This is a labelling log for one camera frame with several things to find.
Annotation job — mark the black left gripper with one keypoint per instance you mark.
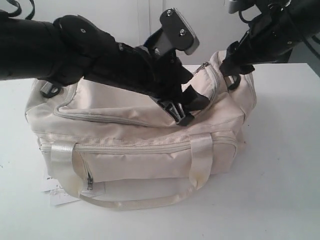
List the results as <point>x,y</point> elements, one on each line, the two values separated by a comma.
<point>133,69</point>

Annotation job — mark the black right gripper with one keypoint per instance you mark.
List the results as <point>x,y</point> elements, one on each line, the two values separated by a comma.
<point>282,25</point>

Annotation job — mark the cream fabric duffel bag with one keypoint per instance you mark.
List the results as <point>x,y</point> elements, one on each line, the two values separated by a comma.
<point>92,134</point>

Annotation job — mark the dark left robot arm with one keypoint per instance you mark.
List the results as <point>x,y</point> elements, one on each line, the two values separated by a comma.
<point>72,47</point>

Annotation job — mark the white rear hang tag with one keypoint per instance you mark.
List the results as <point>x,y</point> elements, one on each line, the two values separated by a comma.
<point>57,198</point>

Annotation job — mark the white Tonlion hang tag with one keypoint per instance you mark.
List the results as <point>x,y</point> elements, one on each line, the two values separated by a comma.
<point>49,184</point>

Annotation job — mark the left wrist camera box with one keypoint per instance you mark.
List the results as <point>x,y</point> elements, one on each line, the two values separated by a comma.
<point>174,34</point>

